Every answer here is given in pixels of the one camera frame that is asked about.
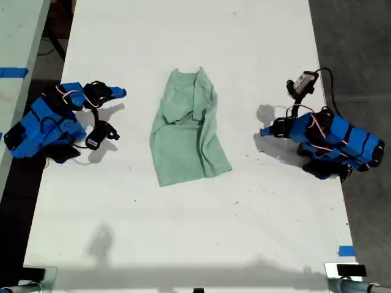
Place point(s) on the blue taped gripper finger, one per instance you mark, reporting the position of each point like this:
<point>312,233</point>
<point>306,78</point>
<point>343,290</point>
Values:
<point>268,134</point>
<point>116,96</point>
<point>117,90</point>
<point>268,129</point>

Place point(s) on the pale green T-shirt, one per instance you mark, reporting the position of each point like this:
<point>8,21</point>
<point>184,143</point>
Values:
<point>183,152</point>

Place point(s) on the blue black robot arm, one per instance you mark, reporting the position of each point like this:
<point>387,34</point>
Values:
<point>46,122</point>
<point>342,140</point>

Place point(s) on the long blue tape strip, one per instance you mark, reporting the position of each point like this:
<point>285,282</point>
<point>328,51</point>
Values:
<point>12,72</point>

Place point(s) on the pale side table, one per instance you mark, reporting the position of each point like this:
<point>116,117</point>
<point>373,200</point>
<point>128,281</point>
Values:
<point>18,33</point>

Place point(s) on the short blue tape strip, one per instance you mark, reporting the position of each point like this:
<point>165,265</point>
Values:
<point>346,251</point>

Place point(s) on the shiny metal plate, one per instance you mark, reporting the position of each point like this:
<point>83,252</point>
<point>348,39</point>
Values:
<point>330,271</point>
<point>52,276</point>

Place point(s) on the small black box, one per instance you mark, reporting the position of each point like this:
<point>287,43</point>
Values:
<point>198,290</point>

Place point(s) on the grey metal tube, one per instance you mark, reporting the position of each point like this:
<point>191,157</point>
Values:
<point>18,289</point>
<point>354,287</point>

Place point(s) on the black camera stalk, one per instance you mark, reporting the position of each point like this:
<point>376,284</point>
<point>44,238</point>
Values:
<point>297,105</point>
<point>96,116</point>

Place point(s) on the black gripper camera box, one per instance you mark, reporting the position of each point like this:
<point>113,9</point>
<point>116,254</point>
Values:
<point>304,81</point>
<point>99,135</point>

